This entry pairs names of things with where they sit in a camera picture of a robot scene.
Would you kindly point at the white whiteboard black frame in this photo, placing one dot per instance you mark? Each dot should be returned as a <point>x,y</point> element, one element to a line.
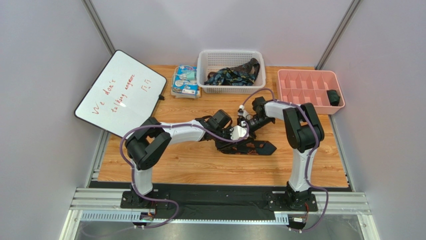
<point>123,96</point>

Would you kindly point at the aluminium frame post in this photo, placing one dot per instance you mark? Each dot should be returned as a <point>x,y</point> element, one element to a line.
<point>338,33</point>
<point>96,20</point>

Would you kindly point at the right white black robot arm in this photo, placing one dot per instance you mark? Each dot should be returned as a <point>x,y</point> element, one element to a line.
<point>304,133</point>

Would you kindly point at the rolled black tie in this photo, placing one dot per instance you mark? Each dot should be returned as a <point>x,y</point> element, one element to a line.
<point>333,97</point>

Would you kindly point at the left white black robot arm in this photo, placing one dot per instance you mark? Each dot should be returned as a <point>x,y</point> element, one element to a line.
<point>146,144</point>

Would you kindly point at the right aluminium frame post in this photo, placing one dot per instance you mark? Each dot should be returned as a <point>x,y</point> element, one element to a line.
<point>338,33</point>

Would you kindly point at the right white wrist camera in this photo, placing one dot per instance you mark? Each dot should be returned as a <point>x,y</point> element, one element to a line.
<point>243,113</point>

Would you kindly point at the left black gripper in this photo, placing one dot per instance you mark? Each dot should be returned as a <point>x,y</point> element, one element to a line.
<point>232,145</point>

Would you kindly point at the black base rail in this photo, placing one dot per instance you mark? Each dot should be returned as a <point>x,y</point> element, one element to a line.
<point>194,203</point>

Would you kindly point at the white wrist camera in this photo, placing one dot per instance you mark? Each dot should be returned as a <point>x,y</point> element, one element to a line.
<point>240,132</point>
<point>243,113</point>

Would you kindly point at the black orange floral tie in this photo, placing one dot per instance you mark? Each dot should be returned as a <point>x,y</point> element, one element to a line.
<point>246,147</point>

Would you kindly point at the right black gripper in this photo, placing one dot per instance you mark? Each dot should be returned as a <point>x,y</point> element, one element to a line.
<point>251,123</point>

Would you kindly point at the left aluminium frame post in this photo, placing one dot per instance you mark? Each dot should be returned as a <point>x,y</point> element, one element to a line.
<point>96,20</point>

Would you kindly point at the white plastic basket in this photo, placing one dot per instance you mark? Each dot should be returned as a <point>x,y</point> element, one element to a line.
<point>214,60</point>

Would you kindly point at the blue white packet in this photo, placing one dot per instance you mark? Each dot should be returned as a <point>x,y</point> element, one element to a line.
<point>184,82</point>

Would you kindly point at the pink divided organizer tray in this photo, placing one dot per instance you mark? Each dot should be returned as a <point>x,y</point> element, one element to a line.
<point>309,86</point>

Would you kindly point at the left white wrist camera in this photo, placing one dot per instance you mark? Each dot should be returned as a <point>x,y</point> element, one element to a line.
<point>240,132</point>

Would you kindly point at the dark floral ties pile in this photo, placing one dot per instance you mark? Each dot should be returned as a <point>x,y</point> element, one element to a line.
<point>242,75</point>

